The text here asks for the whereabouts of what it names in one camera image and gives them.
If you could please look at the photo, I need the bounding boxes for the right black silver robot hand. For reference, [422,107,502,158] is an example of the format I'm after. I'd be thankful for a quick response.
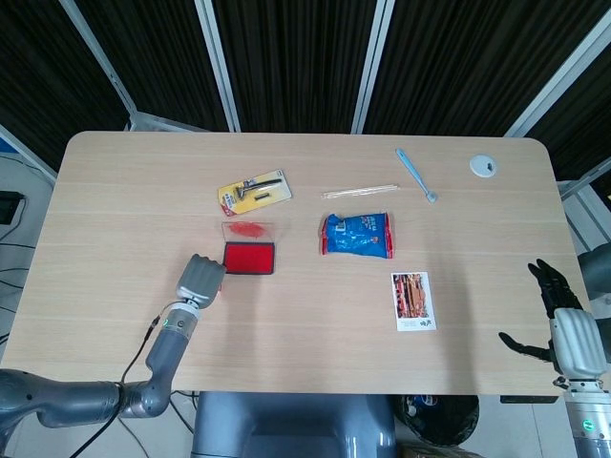
[498,258,611,381]

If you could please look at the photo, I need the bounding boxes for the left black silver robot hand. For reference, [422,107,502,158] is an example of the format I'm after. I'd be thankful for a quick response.
[175,254,227,307]

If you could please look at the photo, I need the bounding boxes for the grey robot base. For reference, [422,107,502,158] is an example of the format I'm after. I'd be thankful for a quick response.
[190,391,398,458]

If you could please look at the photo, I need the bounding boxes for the red ink pad case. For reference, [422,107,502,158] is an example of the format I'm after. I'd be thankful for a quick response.
[221,219,278,276]

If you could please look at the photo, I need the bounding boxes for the razor on yellow blister card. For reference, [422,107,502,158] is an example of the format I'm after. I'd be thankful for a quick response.
[218,168,293,217]

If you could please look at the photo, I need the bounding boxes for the black trash bin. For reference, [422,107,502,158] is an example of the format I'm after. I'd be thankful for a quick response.
[398,394,480,449]

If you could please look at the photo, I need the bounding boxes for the blue snack bag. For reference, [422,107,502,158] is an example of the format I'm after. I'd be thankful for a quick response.
[318,211,396,260]

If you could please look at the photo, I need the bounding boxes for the printed photo card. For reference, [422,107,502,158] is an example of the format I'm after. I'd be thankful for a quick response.
[390,270,438,332]

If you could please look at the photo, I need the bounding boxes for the wrapped wooden sticks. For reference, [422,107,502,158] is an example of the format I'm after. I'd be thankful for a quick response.
[321,183,400,199]

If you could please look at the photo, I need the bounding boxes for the brown cardboard box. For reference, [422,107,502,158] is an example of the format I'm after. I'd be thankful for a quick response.
[399,441,478,458]

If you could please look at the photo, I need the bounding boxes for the light blue toothbrush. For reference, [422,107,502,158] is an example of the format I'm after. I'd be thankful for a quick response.
[394,148,438,205]

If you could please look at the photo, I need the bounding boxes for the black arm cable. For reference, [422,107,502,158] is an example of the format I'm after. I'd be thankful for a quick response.
[71,313,166,458]

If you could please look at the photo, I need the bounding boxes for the black floor cable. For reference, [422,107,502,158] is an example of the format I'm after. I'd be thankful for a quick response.
[169,389,198,458]

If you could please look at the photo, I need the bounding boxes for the white round cable grommet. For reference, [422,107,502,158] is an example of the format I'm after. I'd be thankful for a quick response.
[468,154,498,178]

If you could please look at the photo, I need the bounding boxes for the white partition frame post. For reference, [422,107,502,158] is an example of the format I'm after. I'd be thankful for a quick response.
[351,0,396,135]
[194,0,241,133]
[503,18,611,138]
[59,0,139,131]

